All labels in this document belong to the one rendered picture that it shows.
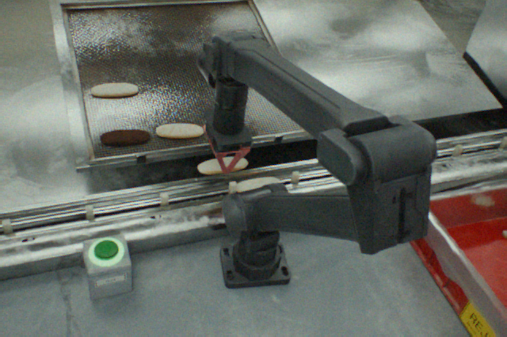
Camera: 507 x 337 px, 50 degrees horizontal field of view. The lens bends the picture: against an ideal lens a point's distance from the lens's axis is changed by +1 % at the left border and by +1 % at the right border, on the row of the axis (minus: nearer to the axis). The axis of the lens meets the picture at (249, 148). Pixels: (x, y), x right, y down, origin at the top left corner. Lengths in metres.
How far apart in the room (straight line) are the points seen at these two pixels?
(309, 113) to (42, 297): 0.56
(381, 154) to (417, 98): 0.87
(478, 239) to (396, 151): 0.67
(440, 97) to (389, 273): 0.55
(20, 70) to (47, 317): 0.73
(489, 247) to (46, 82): 1.08
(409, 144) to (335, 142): 0.08
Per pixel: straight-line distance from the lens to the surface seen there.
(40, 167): 1.21
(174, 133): 1.14
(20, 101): 1.40
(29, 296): 1.00
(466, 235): 1.22
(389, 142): 0.57
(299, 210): 0.75
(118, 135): 1.13
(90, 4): 1.46
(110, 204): 1.07
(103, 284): 0.94
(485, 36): 1.59
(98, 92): 1.22
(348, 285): 1.04
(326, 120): 0.63
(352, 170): 0.55
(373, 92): 1.38
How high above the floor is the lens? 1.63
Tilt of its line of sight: 40 degrees down
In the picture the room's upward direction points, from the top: 9 degrees clockwise
